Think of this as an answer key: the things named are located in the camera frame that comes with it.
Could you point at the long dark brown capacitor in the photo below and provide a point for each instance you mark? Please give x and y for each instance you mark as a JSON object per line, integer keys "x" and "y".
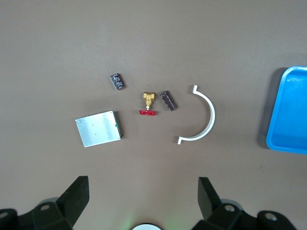
{"x": 169, "y": 101}

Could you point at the short printed dark brown capacitor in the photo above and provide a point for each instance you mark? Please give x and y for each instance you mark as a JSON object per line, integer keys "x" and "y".
{"x": 118, "y": 81}

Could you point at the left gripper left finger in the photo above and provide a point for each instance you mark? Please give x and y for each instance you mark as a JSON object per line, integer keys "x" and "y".
{"x": 72, "y": 203}

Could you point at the blue plastic tray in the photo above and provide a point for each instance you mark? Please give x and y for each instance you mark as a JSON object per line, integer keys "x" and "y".
{"x": 287, "y": 115}

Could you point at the flat silver metal module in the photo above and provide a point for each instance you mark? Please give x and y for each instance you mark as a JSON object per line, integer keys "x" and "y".
{"x": 98, "y": 128}

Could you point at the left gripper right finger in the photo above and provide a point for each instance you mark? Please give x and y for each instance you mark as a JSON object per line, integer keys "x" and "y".
{"x": 211, "y": 208}

